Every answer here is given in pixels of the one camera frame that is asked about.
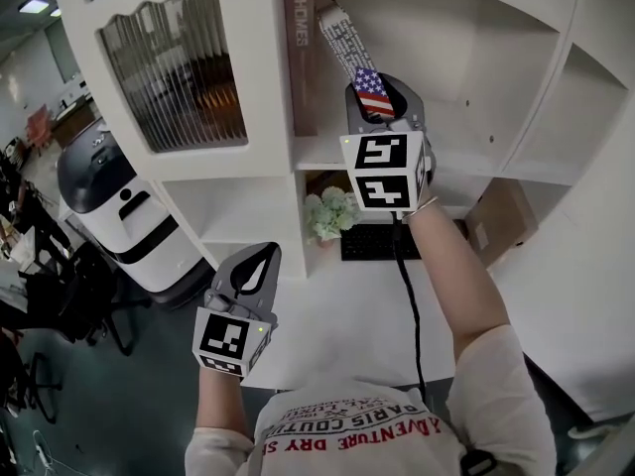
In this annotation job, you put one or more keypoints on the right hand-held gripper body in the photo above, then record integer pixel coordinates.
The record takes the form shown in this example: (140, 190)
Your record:
(382, 166)

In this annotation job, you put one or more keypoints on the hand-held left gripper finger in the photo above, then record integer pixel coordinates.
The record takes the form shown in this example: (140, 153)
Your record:
(233, 275)
(270, 285)

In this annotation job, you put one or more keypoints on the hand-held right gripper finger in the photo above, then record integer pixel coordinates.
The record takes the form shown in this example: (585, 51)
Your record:
(416, 109)
(353, 117)

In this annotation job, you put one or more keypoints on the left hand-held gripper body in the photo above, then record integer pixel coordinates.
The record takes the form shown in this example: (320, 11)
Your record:
(223, 337)

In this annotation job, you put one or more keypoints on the white shelf compartment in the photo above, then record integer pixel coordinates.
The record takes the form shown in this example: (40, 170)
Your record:
(446, 67)

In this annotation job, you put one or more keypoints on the flag print newspaper book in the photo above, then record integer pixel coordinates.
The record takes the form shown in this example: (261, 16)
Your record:
(347, 42)

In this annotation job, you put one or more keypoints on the person's right forearm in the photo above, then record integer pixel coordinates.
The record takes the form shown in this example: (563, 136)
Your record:
(456, 285)

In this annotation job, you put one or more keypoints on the person's left forearm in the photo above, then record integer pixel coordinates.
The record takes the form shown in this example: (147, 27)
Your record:
(220, 404)

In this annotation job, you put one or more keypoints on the brown hardcover book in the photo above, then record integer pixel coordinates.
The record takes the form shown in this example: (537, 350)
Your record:
(301, 67)

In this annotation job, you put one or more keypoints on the black keyboard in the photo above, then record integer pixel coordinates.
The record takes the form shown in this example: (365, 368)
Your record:
(377, 243)

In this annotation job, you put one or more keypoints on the green potted artificial plant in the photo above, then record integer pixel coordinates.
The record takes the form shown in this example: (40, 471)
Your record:
(330, 213)

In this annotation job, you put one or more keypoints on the white shelf cabinet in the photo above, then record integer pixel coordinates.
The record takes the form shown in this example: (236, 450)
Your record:
(347, 315)

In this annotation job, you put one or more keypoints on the white and black service robot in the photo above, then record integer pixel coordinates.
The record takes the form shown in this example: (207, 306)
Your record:
(144, 246)

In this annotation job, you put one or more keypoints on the brown cardboard box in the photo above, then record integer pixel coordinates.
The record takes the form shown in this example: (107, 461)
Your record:
(501, 221)

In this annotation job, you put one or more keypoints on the black office chair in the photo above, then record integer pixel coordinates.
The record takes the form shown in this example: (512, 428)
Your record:
(30, 380)
(94, 295)

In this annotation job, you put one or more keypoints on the person's white printed shirt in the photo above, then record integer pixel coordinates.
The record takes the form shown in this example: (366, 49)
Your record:
(347, 434)

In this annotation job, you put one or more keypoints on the ribbed glass cabinet door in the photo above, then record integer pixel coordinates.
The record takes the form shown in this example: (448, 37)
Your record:
(173, 77)

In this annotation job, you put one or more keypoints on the red chair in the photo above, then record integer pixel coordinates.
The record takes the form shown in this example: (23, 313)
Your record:
(38, 127)

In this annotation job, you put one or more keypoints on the square ceiling light panel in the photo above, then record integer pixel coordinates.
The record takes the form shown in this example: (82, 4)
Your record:
(34, 5)

